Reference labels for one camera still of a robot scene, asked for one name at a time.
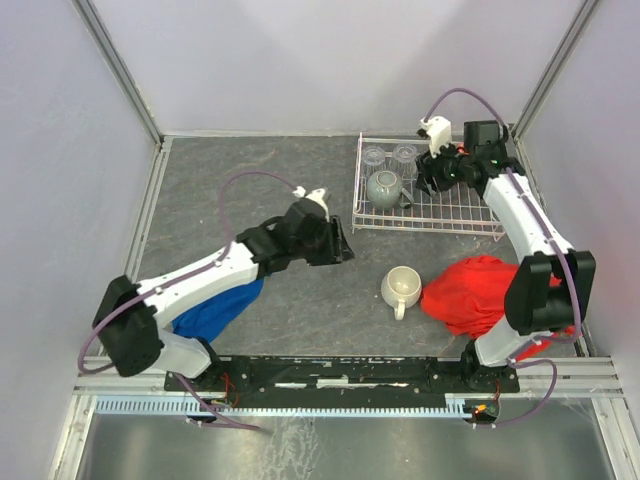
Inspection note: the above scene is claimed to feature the clear plastic cup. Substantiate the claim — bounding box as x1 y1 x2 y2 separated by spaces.
361 145 386 177
391 143 418 181

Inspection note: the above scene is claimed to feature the grey-green glazed mug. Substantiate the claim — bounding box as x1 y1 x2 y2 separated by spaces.
366 170 414 209

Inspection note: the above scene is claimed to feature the white wire dish rack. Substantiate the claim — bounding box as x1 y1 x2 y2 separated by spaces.
351 134 505 240

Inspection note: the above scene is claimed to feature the cream ceramic mug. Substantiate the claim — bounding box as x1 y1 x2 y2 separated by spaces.
381 266 422 321

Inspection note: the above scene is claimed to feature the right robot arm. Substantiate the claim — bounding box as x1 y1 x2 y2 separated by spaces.
416 116 596 388

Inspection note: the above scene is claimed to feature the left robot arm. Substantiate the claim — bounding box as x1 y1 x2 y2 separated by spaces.
93 198 355 378

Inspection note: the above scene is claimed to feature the red cloth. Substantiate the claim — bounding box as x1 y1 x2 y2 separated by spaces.
421 252 582 365

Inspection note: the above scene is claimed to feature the blue cloth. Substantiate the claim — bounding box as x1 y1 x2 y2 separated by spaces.
172 279 264 343

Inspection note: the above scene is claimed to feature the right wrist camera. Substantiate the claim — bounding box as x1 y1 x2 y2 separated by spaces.
418 116 452 158

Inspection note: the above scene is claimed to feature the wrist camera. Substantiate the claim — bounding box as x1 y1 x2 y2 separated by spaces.
418 116 452 158
292 185 330 220

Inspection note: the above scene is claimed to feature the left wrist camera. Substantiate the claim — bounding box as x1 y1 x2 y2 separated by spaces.
292 185 330 220

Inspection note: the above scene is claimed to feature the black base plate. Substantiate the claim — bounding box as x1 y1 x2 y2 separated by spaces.
190 355 520 408

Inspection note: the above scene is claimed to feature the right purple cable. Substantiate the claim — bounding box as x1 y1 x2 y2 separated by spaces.
429 87 584 430

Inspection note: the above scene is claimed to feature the purple cable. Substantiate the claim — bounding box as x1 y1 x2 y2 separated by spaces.
429 87 584 430
77 170 306 431

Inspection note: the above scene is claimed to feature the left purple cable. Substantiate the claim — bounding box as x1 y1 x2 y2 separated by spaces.
77 170 306 431

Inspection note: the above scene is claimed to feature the aluminium frame rail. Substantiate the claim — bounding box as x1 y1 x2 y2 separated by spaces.
73 357 624 399

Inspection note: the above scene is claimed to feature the blue cable duct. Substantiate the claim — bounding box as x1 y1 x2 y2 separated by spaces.
94 395 471 419

